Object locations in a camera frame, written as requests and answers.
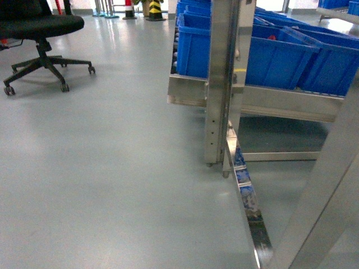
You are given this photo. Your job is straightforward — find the blue plastic crate behind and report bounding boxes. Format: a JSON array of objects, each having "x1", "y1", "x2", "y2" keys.
[{"x1": 176, "y1": 1, "x2": 211, "y2": 78}]

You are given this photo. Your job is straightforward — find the yellow black traffic cone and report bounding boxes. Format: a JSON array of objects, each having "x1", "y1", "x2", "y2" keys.
[{"x1": 146, "y1": 0, "x2": 166, "y2": 21}]

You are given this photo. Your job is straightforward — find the large blue plastic crate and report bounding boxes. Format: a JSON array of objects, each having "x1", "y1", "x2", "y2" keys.
[{"x1": 245, "y1": 25, "x2": 358, "y2": 96}]

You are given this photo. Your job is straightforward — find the red white traffic cone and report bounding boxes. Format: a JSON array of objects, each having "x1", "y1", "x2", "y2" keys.
[{"x1": 122, "y1": 0, "x2": 137, "y2": 20}]

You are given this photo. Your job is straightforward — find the stainless steel roller rack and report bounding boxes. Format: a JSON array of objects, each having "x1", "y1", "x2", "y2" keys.
[{"x1": 168, "y1": 1, "x2": 358, "y2": 268}]

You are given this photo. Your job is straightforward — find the black office chair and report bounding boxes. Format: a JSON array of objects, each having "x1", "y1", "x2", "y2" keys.
[{"x1": 1, "y1": 1, "x2": 95, "y2": 96}]

